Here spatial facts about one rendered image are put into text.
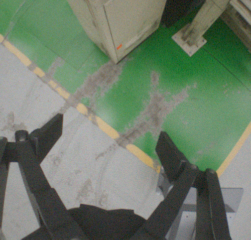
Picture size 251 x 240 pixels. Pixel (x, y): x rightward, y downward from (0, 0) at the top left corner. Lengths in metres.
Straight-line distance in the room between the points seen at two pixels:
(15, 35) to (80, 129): 1.41
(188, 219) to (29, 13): 2.45
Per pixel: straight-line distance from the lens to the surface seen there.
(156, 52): 1.55
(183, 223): 0.93
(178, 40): 1.64
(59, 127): 0.19
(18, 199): 2.24
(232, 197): 1.10
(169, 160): 0.17
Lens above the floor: 1.41
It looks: 87 degrees down
